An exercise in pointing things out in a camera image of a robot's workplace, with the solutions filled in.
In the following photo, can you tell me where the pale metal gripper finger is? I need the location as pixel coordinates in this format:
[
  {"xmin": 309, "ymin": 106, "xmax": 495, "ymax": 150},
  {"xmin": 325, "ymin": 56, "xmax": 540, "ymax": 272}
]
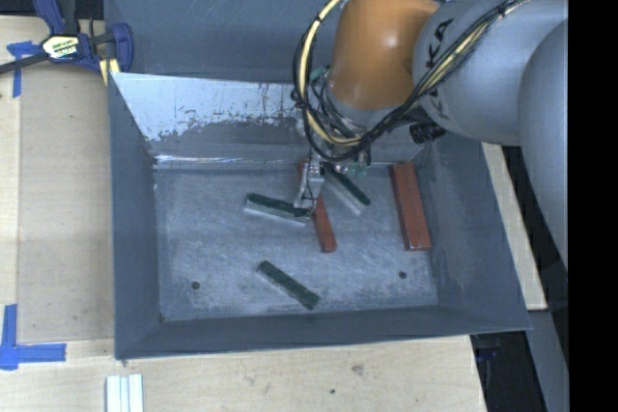
[
  {"xmin": 306, "ymin": 179, "xmax": 324, "ymax": 214},
  {"xmin": 292, "ymin": 179, "xmax": 314, "ymax": 217}
]

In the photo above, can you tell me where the dark green flat block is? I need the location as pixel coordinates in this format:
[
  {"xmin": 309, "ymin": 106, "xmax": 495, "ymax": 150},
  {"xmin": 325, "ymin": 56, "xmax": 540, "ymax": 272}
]
[
  {"xmin": 255, "ymin": 260, "xmax": 322, "ymax": 312},
  {"xmin": 322, "ymin": 162, "xmax": 373, "ymax": 217},
  {"xmin": 242, "ymin": 192, "xmax": 313, "ymax": 227}
]

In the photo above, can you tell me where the narrow red-brown flat block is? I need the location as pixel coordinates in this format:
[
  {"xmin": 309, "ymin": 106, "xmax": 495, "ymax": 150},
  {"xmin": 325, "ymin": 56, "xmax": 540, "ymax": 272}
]
[{"xmin": 297, "ymin": 161, "xmax": 338, "ymax": 255}]

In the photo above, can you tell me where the grey metal bin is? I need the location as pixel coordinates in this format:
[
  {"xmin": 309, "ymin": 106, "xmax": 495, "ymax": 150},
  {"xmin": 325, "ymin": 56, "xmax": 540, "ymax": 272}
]
[{"xmin": 100, "ymin": 0, "xmax": 533, "ymax": 361}]

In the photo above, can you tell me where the wide red-brown flat block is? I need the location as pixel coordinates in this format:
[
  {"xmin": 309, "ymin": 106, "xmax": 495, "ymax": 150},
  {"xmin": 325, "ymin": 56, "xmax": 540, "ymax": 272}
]
[{"xmin": 388, "ymin": 160, "xmax": 433, "ymax": 253}]

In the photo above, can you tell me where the black cylinder on white bracket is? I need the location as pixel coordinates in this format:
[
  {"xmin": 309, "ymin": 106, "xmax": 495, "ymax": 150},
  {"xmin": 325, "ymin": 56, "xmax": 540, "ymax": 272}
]
[{"xmin": 408, "ymin": 122, "xmax": 448, "ymax": 145}]

